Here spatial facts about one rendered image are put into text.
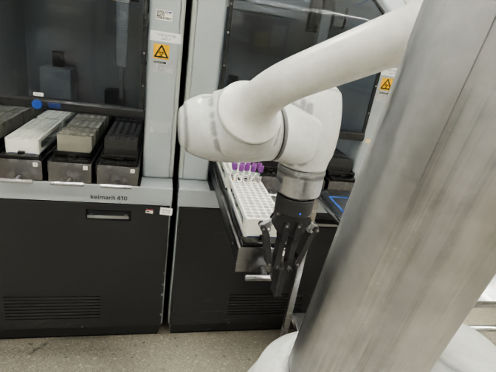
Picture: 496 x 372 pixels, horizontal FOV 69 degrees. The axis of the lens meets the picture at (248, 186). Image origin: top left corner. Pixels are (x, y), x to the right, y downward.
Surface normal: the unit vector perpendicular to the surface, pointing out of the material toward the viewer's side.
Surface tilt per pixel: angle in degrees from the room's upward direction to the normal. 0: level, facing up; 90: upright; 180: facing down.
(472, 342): 6
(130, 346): 0
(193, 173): 90
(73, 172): 90
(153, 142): 90
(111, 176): 90
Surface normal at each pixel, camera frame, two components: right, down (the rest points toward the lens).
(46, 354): 0.15, -0.92
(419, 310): -0.18, 0.43
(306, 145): 0.28, 0.42
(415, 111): -0.90, 0.04
